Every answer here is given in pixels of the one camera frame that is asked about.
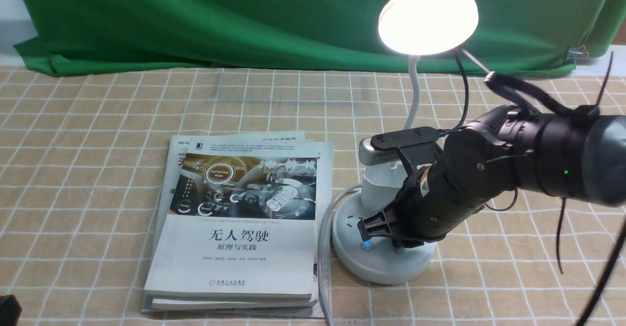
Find self-driving textbook top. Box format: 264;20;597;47
145;136;319;300

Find green backdrop cloth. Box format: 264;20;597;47
15;0;625;77

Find metal binder clip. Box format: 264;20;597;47
563;45;589;64

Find white lamp power cable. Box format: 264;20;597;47
317;184;363;326

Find white book underneath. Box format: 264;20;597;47
141;131;333;319

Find black camera cable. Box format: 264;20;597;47
440;47;471;136

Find tan checkered tablecloth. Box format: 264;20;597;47
0;67;625;326

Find black object at corner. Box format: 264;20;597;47
0;295;22;326

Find white desk lamp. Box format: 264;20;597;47
331;0;479;284

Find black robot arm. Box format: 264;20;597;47
358;106;626;247

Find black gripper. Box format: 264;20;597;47
357;126;518;247

